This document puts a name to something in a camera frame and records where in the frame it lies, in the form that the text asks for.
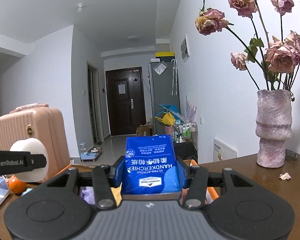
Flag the blue handkerchief tissue pack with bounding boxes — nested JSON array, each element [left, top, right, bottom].
[[121, 135, 181, 195]]

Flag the white yellow plush dog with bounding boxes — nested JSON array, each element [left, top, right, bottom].
[[110, 184, 122, 206]]

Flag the blue pet feeder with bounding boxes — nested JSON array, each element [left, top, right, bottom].
[[79, 142, 102, 162]]

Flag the red cardboard box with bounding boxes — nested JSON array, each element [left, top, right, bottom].
[[50, 158, 220, 205]]

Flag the orange fruit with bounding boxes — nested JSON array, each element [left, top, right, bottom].
[[8, 176, 27, 194]]

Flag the pink ribbed suitcase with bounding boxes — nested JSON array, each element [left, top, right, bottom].
[[0, 105, 70, 183]]

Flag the cardboard box on floor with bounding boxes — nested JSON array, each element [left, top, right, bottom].
[[136, 124, 153, 137]]

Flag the blue yellow bags pile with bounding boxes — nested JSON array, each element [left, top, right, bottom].
[[154, 104, 186, 126]]

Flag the dark entrance door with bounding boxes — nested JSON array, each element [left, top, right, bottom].
[[106, 67, 146, 136]]

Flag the fallen rose petal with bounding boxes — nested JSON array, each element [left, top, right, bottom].
[[279, 172, 292, 180]]

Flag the pink textured vase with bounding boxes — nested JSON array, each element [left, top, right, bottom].
[[255, 89, 292, 168]]

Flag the hanging umbrella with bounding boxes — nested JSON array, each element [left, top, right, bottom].
[[171, 59, 178, 95]]

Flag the grey refrigerator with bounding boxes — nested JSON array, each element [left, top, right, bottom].
[[148, 57, 180, 134]]

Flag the yellow box on refrigerator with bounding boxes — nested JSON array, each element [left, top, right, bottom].
[[155, 51, 174, 57]]

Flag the dried pink roses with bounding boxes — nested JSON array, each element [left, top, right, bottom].
[[194, 0, 300, 92]]

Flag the white panel against wall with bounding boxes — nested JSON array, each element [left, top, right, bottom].
[[213, 139, 237, 162]]

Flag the wire cart with bottles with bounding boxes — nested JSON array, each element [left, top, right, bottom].
[[172, 120, 198, 150]]

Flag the wall electrical panel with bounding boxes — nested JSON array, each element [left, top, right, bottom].
[[180, 35, 190, 62]]

